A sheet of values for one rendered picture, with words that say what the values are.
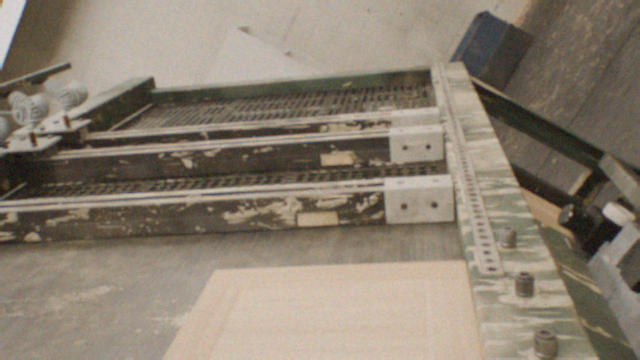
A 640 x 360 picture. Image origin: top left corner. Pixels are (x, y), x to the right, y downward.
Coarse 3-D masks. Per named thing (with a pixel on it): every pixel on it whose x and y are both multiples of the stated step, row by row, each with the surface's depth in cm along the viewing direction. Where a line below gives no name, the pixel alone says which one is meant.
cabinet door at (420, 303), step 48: (240, 288) 98; (288, 288) 97; (336, 288) 96; (384, 288) 94; (432, 288) 92; (192, 336) 87; (240, 336) 86; (288, 336) 85; (336, 336) 84; (384, 336) 83; (432, 336) 81
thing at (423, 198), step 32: (160, 192) 129; (192, 192) 127; (224, 192) 125; (256, 192) 124; (288, 192) 121; (320, 192) 119; (352, 192) 118; (384, 192) 117; (416, 192) 116; (448, 192) 115; (0, 224) 129; (32, 224) 128; (64, 224) 128; (96, 224) 127; (128, 224) 126; (160, 224) 125; (192, 224) 124; (224, 224) 123; (256, 224) 122; (288, 224) 121; (352, 224) 120
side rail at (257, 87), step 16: (256, 80) 249; (272, 80) 245; (288, 80) 242; (304, 80) 241; (320, 80) 240; (336, 80) 239; (352, 80) 238; (368, 80) 238; (384, 80) 237; (400, 80) 236; (416, 80) 235; (160, 96) 250; (176, 96) 249; (192, 96) 248; (208, 96) 248; (224, 96) 247; (240, 96) 246; (304, 96) 243
